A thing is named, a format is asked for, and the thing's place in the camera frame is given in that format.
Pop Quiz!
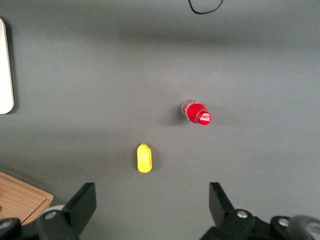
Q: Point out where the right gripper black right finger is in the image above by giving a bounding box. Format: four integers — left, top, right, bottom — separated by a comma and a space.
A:
199, 182, 272, 240

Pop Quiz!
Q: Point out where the thin black looped cable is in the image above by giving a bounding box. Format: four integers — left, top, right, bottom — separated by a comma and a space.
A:
187, 0, 225, 15

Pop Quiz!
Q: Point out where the wooden two-drawer cabinet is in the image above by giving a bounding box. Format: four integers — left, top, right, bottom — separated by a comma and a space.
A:
0, 171, 54, 226

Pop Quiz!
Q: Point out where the red cola bottle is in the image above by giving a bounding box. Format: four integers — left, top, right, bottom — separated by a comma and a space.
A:
180, 98, 213, 127

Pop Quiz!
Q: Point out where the white rectangular plastic tray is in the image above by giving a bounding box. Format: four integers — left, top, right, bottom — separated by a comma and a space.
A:
0, 17, 15, 115

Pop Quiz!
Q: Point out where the yellow lemon toy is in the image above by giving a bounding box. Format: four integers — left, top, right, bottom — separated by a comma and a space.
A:
136, 142, 154, 174

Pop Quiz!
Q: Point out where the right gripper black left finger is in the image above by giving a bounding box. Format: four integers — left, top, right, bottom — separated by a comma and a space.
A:
36, 182, 98, 240

